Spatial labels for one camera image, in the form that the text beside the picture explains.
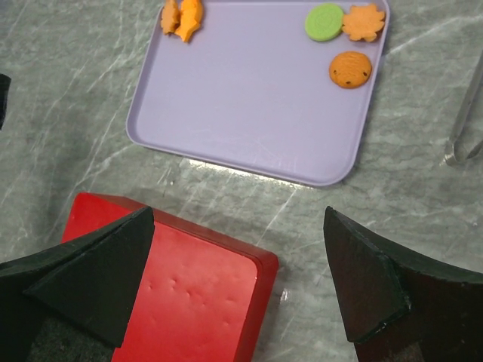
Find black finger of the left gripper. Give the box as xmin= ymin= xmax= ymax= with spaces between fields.
xmin=0 ymin=73 xmax=11 ymax=129

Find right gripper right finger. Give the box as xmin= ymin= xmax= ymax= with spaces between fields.
xmin=324 ymin=207 xmax=482 ymax=361

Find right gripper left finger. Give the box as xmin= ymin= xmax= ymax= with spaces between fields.
xmin=1 ymin=207 xmax=155 ymax=361

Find red box lid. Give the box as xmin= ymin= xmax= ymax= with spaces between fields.
xmin=60 ymin=192 xmax=280 ymax=362

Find metal tongs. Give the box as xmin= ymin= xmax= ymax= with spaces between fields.
xmin=443 ymin=55 xmax=482 ymax=167

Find orange fish cookie corner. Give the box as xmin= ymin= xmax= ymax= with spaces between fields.
xmin=174 ymin=0 xmax=204 ymax=43

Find brown chip cookie right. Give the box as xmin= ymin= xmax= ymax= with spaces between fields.
xmin=328 ymin=51 xmax=372 ymax=89

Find lavender tray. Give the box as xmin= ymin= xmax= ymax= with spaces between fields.
xmin=126 ymin=1 xmax=388 ymax=187

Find small orange flower cookie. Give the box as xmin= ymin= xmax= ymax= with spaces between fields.
xmin=342 ymin=3 xmax=386 ymax=42

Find green macaron upper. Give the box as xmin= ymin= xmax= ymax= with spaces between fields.
xmin=304 ymin=3 xmax=344 ymax=41

